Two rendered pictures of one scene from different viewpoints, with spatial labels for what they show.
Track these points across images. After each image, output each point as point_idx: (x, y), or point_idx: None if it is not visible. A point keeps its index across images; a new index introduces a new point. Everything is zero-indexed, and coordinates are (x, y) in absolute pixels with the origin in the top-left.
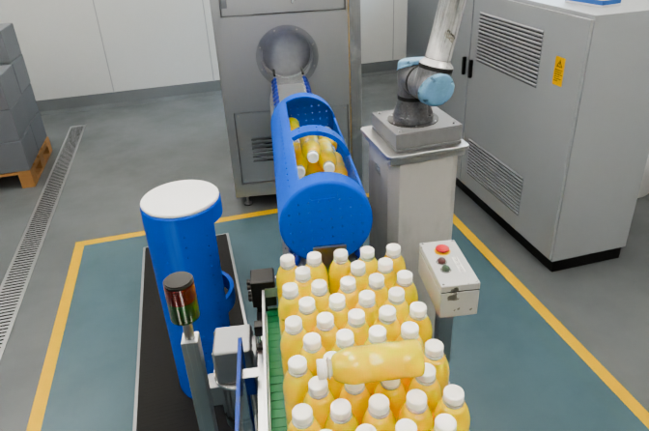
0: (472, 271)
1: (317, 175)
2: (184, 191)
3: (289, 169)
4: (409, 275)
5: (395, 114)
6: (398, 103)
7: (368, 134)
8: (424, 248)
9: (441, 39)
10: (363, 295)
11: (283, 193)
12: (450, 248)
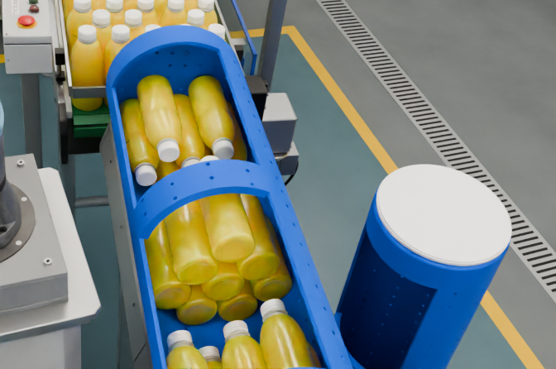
0: None
1: (190, 36)
2: (444, 222)
3: (242, 90)
4: None
5: (16, 196)
6: (7, 179)
7: (83, 266)
8: (48, 27)
9: None
10: None
11: (241, 70)
12: (14, 25)
